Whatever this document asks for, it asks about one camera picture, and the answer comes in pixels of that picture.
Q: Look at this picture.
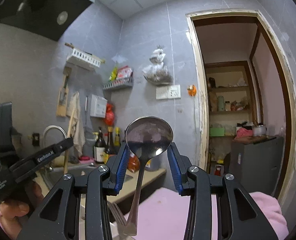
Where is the white wall basket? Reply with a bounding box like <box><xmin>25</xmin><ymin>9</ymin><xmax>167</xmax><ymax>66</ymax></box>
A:
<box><xmin>65</xmin><ymin>42</ymin><xmax>106</xmax><ymax>70</ymax></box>

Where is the red plastic bag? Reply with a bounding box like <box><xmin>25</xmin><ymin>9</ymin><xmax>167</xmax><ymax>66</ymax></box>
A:
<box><xmin>104</xmin><ymin>103</ymin><xmax>115</xmax><ymax>126</ymax></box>

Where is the dark soy sauce bottle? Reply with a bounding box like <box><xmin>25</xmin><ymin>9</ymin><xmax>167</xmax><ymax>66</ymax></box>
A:
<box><xmin>104</xmin><ymin>126</ymin><xmax>117</xmax><ymax>164</ymax></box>

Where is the steel faucet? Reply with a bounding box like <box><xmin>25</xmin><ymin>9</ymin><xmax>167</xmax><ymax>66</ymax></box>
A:
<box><xmin>42</xmin><ymin>125</ymin><xmax>67</xmax><ymax>144</ymax></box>

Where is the dark grey cabinet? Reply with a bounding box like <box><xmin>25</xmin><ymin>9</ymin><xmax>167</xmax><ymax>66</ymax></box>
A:
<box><xmin>229</xmin><ymin>137</ymin><xmax>283</xmax><ymax>195</ymax></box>

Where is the wine bottle white label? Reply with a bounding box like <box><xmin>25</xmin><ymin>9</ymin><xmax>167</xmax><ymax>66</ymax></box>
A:
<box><xmin>94</xmin><ymin>127</ymin><xmax>106</xmax><ymax>164</ymax></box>

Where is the steel kitchen sink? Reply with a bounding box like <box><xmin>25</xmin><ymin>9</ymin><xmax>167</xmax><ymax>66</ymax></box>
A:
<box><xmin>34</xmin><ymin>163</ymin><xmax>96</xmax><ymax>196</ymax></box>

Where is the orange wall hook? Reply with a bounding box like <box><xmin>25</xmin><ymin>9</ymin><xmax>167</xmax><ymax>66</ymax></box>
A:
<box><xmin>187</xmin><ymin>85</ymin><xmax>197</xmax><ymax>97</ymax></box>

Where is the hanging bag of dried goods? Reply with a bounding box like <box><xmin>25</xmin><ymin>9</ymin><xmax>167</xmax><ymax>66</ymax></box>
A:
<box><xmin>142</xmin><ymin>46</ymin><xmax>172</xmax><ymax>86</ymax></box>

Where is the hanging beige cloth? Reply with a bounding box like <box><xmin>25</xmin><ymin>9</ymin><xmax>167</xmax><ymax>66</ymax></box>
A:
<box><xmin>66</xmin><ymin>92</ymin><xmax>85</xmax><ymax>157</ymax></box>

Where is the person's left hand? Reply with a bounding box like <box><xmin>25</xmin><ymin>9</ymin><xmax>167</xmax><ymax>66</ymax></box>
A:
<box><xmin>0</xmin><ymin>179</ymin><xmax>45</xmax><ymax>240</ymax></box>

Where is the black range hood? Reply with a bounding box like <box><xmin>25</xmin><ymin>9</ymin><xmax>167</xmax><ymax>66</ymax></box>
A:
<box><xmin>0</xmin><ymin>0</ymin><xmax>95</xmax><ymax>41</ymax></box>

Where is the wooden shelf unit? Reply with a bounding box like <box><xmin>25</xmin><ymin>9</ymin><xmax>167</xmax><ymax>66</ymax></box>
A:
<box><xmin>205</xmin><ymin>61</ymin><xmax>258</xmax><ymax>138</ymax></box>

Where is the white box on wall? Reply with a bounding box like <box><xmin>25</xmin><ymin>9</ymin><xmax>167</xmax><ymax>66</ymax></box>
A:
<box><xmin>89</xmin><ymin>94</ymin><xmax>107</xmax><ymax>118</ymax></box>

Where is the white wall socket panel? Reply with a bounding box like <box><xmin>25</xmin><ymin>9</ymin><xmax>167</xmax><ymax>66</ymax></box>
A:
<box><xmin>156</xmin><ymin>85</ymin><xmax>181</xmax><ymax>100</ymax></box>

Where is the wooden cutting board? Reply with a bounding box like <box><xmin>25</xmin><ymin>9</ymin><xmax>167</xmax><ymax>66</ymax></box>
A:
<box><xmin>56</xmin><ymin>66</ymin><xmax>72</xmax><ymax>117</ymax></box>

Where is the pink floral tablecloth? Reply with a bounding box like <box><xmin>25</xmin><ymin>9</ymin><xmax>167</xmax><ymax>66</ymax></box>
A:
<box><xmin>136</xmin><ymin>187</ymin><xmax>289</xmax><ymax>239</ymax></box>

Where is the grey wall rack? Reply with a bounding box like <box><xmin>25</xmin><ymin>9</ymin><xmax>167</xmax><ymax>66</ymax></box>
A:
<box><xmin>102</xmin><ymin>76</ymin><xmax>133</xmax><ymax>91</ymax></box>

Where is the steel spoon front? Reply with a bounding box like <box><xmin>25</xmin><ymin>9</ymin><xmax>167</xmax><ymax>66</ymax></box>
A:
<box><xmin>124</xmin><ymin>116</ymin><xmax>173</xmax><ymax>236</ymax></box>

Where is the steel fork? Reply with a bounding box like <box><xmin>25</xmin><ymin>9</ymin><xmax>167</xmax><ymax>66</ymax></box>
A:
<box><xmin>107</xmin><ymin>202</ymin><xmax>127</xmax><ymax>239</ymax></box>

